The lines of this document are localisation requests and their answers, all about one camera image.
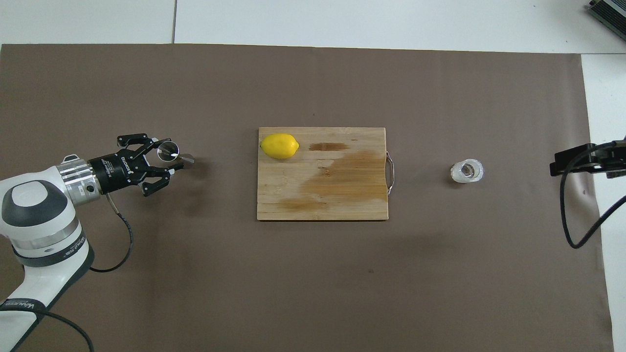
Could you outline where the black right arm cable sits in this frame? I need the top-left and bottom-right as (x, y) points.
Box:
(559, 143), (626, 249)

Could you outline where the clear faceted glass cup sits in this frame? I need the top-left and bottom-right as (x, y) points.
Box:
(450, 159), (485, 184)

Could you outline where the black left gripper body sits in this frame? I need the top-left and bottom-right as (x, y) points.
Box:
(88, 152), (148, 195)

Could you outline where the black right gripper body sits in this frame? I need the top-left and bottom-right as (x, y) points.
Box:
(593, 140), (626, 179)

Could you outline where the wooden cutting board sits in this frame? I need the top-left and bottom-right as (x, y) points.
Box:
(257, 127), (397, 221)

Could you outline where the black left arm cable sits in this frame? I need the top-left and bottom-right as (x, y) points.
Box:
(0, 192), (134, 352)

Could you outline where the yellow lemon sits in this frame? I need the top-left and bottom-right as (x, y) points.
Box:
(260, 133), (300, 160)

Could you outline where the brown paper table mat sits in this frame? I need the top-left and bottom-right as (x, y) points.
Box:
(0, 44), (614, 352)

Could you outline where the steel double jigger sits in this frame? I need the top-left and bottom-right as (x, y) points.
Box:
(156, 139), (195, 170)

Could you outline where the grey ribbed metal device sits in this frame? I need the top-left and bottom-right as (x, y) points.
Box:
(586, 0), (626, 36)

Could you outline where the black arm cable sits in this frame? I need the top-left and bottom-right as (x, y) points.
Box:
(0, 192), (134, 352)
(559, 143), (626, 249)

